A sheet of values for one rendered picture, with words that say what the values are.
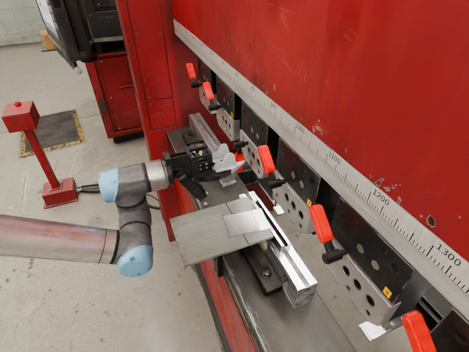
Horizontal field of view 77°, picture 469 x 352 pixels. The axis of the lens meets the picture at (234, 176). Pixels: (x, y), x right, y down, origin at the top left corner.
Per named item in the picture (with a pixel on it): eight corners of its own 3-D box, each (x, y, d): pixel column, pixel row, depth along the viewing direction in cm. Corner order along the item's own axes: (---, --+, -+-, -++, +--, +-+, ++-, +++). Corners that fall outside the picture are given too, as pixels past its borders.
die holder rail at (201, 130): (190, 130, 157) (188, 114, 151) (200, 128, 158) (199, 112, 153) (222, 187, 120) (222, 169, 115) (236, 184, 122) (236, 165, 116)
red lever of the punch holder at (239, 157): (232, 170, 84) (232, 141, 78) (246, 167, 85) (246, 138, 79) (235, 174, 82) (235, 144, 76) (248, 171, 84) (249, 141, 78)
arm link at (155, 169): (153, 198, 73) (148, 178, 78) (172, 193, 74) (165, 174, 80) (148, 173, 68) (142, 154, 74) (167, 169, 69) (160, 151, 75)
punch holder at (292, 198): (271, 195, 72) (277, 137, 62) (301, 186, 75) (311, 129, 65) (305, 239, 62) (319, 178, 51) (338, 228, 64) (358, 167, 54)
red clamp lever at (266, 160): (257, 145, 63) (271, 188, 62) (273, 142, 64) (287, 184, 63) (254, 148, 65) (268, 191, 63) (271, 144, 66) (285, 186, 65)
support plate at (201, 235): (169, 221, 91) (169, 218, 90) (248, 198, 98) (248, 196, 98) (184, 267, 78) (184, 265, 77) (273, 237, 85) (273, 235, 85)
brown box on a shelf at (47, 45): (42, 42, 252) (36, 26, 244) (75, 39, 261) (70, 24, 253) (41, 52, 231) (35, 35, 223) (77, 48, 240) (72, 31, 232)
